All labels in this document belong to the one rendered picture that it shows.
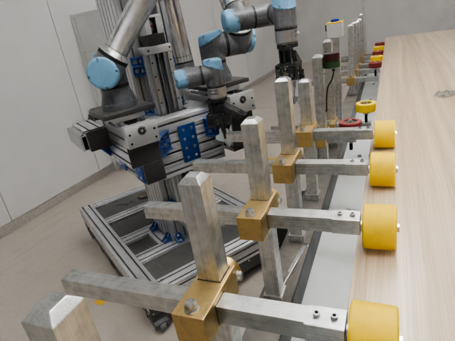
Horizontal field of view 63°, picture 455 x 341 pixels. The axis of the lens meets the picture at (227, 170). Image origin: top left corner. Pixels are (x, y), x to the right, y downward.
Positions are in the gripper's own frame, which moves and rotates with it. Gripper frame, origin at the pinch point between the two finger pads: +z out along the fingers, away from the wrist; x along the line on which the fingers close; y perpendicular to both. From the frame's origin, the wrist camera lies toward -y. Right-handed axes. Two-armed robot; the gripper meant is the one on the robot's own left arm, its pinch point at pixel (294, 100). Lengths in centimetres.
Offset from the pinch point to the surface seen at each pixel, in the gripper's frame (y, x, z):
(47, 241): -24, -202, 101
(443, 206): 54, 43, 11
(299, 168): 46.7, 12.3, 5.9
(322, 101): -7.0, 8.9, 2.7
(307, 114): 18.0, 8.5, 0.4
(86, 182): -113, -244, 97
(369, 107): -26.3, 23.6, 11.4
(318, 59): -7.0, 8.3, -12.3
